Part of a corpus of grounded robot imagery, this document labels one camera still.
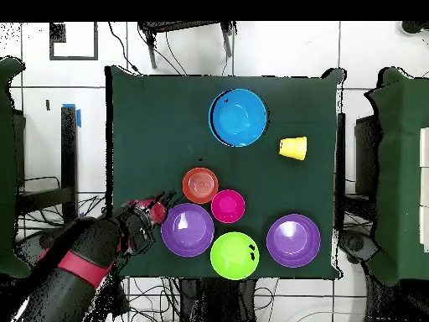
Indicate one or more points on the orange plastic bowl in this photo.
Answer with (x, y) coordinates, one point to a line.
(200, 185)

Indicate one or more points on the black square frame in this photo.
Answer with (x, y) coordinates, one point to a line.
(57, 33)

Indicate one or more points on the grey office chair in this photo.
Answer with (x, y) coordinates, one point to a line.
(37, 243)
(357, 243)

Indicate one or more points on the black bench frame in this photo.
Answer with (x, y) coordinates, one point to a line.
(68, 151)

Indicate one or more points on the pink plastic bowl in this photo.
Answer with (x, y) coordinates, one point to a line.
(228, 206)

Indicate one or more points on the yellow plastic cup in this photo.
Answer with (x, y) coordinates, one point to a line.
(295, 147)

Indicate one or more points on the large blue plastic bowl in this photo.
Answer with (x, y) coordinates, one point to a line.
(238, 117)

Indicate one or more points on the green plastic bowl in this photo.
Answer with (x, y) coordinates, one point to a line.
(231, 258)

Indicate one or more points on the purple plastic bowl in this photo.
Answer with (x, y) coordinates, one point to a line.
(293, 241)
(187, 231)

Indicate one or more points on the green covered side table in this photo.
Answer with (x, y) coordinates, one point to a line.
(399, 167)
(6, 167)

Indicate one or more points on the dark green table cloth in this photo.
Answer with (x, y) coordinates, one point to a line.
(285, 184)

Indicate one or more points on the black cabinet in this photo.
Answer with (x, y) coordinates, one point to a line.
(367, 151)

